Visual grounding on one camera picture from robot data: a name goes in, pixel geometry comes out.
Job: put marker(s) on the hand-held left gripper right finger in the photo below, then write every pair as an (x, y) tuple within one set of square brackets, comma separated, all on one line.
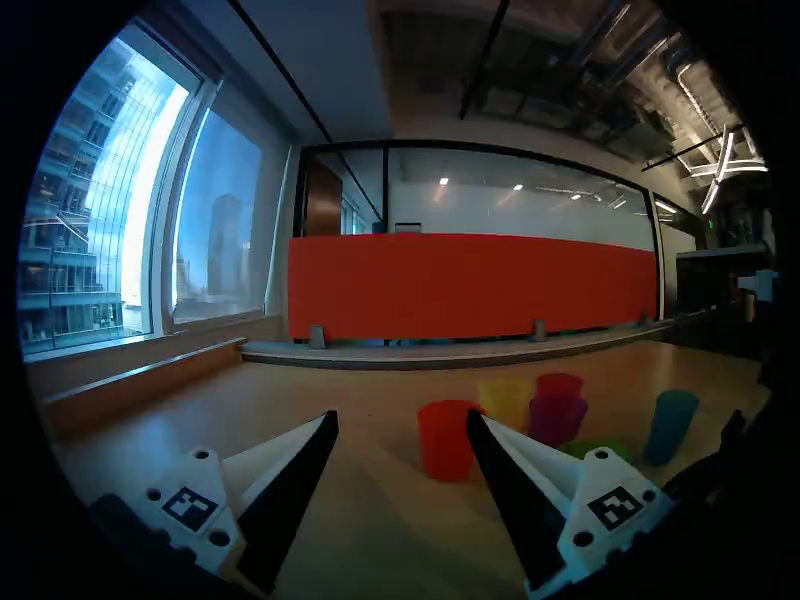
[(600, 500)]

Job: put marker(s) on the red plastic cup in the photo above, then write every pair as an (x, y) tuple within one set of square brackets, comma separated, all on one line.
[(558, 384)]

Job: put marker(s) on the green plastic cup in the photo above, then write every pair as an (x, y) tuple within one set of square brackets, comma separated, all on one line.
[(594, 449)]

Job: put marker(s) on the yellow plastic cup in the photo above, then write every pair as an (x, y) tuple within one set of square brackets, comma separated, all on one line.
[(504, 400)]

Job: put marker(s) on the red desk screen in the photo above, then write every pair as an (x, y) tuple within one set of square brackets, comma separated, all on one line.
[(469, 287)]

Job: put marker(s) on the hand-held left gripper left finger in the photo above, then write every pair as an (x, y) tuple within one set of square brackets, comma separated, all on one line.
[(206, 494)]

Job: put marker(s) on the orange plastic cup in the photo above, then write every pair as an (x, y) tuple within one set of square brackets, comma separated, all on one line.
[(445, 440)]

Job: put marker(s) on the blue plastic cup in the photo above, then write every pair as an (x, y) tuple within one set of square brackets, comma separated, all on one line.
[(669, 428)]

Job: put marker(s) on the purple plastic cup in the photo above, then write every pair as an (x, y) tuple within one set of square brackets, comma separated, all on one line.
[(558, 420)]

